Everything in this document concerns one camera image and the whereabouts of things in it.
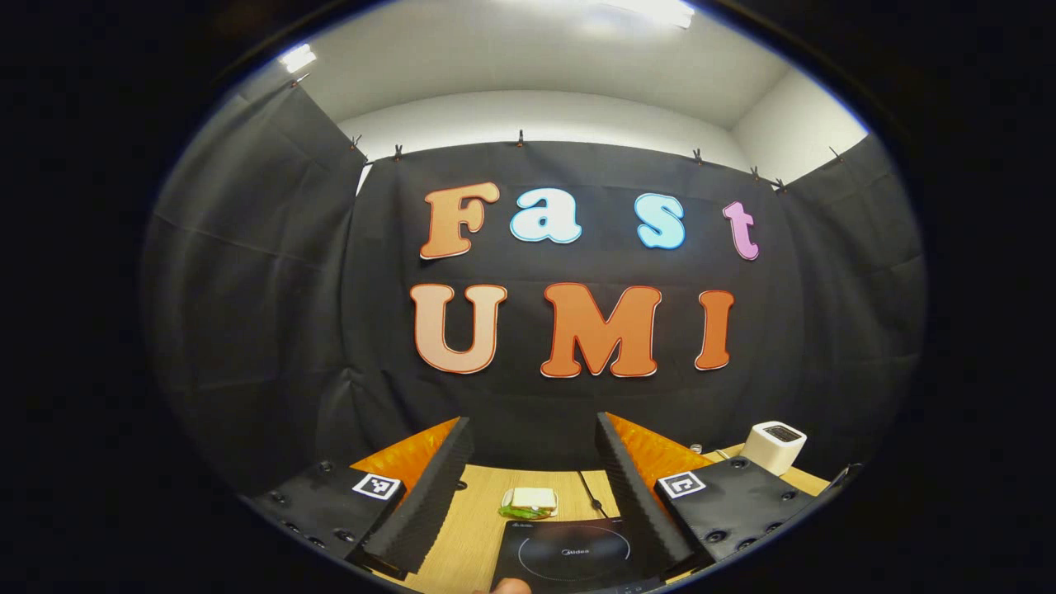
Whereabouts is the black induction cooktop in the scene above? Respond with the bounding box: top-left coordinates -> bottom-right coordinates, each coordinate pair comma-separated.
491,516 -> 665,594

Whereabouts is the black power cable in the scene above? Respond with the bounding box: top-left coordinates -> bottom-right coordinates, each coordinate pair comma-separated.
577,470 -> 610,519

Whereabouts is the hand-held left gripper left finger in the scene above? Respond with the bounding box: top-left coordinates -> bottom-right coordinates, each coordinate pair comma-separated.
243,417 -> 476,581

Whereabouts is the sandwich with green lettuce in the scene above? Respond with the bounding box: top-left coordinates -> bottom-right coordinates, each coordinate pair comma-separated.
497,487 -> 559,521

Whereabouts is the wide ceiling light panel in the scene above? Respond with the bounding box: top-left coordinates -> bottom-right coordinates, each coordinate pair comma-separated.
594,0 -> 696,30

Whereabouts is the white toaster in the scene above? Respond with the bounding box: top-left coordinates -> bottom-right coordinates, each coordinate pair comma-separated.
740,421 -> 808,477

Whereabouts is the row of black cloth clips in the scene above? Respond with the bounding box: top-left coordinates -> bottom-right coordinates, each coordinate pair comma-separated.
289,73 -> 844,195

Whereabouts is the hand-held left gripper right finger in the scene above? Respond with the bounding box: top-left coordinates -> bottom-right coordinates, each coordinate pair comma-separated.
596,412 -> 836,578

